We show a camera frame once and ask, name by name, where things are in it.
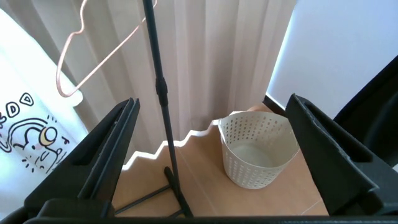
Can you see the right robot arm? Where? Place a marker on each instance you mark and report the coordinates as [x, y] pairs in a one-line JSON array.
[[382, 102]]

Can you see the white laundry basket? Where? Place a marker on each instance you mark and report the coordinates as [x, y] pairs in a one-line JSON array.
[[255, 155]]

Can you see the white printed t-shirt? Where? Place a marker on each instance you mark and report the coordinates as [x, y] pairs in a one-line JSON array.
[[18, 77]]

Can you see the black clothes rack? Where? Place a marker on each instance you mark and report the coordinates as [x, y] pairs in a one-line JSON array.
[[161, 90]]

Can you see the beige curtain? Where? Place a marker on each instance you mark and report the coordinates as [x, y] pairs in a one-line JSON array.
[[217, 46]]

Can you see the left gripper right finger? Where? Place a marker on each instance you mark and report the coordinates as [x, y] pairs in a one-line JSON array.
[[342, 180]]

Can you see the pink clothes hanger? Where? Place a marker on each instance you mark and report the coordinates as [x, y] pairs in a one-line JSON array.
[[110, 56]]

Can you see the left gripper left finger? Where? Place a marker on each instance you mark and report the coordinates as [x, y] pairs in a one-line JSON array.
[[62, 186]]

